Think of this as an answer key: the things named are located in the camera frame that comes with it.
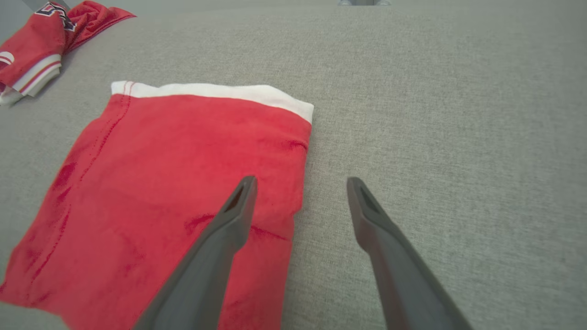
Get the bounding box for red basketball jersey white sleeves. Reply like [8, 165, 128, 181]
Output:
[0, 0, 137, 107]

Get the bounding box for red shorts white waistband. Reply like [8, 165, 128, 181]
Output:
[0, 81, 315, 330]

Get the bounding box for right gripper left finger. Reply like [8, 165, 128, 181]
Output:
[132, 176, 258, 330]

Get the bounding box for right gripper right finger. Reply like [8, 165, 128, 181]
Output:
[347, 177, 474, 330]

